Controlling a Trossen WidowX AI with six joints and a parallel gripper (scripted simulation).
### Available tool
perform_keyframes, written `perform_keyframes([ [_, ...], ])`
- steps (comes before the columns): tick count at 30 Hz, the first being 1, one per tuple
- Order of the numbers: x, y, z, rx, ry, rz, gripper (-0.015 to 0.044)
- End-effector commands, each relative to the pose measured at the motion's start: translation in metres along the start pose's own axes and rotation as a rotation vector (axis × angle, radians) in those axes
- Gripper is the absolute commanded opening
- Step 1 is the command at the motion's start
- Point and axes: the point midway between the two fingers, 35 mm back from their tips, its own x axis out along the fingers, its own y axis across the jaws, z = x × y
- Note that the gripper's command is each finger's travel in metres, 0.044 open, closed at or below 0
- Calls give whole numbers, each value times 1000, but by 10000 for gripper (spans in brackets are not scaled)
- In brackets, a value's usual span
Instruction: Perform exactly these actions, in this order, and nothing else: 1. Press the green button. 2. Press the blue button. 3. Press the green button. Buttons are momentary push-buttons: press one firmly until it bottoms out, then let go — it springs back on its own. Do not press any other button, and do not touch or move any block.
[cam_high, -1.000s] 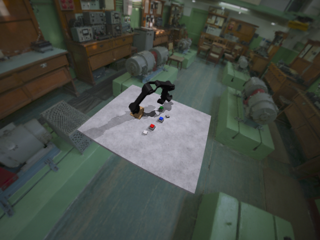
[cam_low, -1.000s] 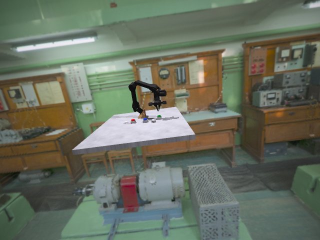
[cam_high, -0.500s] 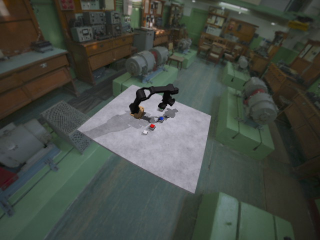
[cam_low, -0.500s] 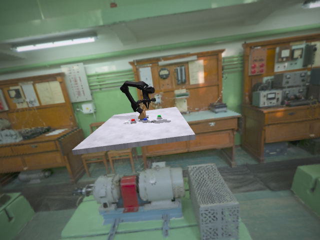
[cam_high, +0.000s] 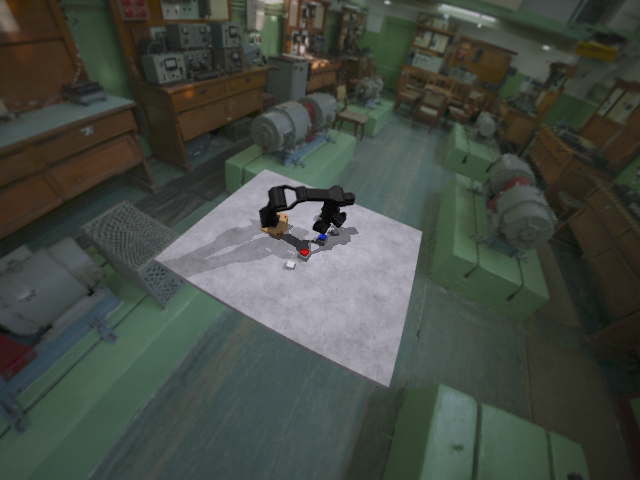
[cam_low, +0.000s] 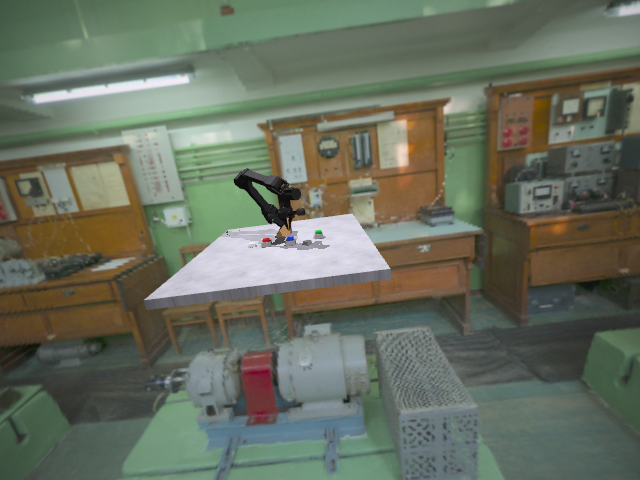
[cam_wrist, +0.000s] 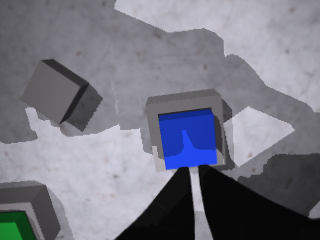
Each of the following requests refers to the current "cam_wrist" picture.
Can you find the green button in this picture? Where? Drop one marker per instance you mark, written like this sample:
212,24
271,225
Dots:
26,213

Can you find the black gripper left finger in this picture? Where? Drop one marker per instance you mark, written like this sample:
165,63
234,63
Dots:
170,216

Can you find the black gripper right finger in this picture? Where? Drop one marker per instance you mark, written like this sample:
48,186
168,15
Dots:
234,212

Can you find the grey block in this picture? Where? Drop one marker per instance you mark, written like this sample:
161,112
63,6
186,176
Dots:
54,90

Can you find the blue button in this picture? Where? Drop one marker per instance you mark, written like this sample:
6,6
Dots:
186,129

